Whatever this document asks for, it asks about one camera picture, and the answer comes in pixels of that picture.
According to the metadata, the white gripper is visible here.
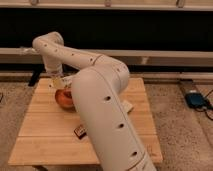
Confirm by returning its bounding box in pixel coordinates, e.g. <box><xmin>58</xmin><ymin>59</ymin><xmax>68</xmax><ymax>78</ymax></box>
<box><xmin>46</xmin><ymin>67</ymin><xmax>64</xmax><ymax>89</ymax></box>

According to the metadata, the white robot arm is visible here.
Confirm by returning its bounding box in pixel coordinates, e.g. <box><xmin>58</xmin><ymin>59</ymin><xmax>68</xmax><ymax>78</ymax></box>
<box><xmin>32</xmin><ymin>32</ymin><xmax>157</xmax><ymax>171</ymax></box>

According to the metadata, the orange ceramic bowl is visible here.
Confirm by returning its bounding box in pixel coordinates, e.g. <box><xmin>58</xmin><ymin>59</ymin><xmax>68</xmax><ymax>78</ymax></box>
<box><xmin>55</xmin><ymin>89</ymin><xmax>74</xmax><ymax>109</ymax></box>

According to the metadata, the brown chocolate bar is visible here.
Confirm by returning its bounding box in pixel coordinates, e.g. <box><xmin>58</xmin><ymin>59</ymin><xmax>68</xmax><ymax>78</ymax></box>
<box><xmin>74</xmin><ymin>125</ymin><xmax>87</xmax><ymax>139</ymax></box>

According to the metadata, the wooden table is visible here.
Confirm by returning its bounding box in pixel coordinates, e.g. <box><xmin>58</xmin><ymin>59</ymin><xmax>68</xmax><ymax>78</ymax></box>
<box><xmin>8</xmin><ymin>78</ymin><xmax>163</xmax><ymax>166</ymax></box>

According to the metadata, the white sponge block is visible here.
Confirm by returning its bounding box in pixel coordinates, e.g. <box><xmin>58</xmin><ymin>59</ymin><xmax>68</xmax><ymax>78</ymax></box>
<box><xmin>122</xmin><ymin>100</ymin><xmax>133</xmax><ymax>113</ymax></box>

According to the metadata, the blue device on floor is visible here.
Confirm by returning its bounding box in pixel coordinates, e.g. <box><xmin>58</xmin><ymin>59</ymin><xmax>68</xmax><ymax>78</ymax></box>
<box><xmin>185</xmin><ymin>93</ymin><xmax>207</xmax><ymax>108</ymax></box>

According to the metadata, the long wooden wall shelf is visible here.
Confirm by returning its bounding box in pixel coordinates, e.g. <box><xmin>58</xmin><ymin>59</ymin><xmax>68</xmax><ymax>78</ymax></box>
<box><xmin>0</xmin><ymin>47</ymin><xmax>213</xmax><ymax>67</ymax></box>

